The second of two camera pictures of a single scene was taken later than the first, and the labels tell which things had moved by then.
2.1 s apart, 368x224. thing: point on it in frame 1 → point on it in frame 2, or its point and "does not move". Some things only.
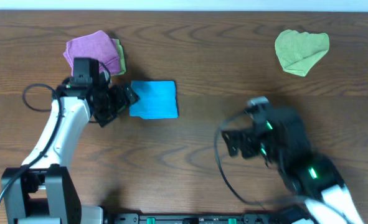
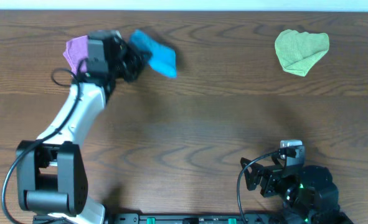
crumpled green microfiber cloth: x=299 y=53 does not move
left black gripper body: x=114 y=101 → x=133 y=62
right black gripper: x=249 y=139 → x=271 y=175
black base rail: x=246 y=218 does not move
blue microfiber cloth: x=157 y=99 → x=162 y=60
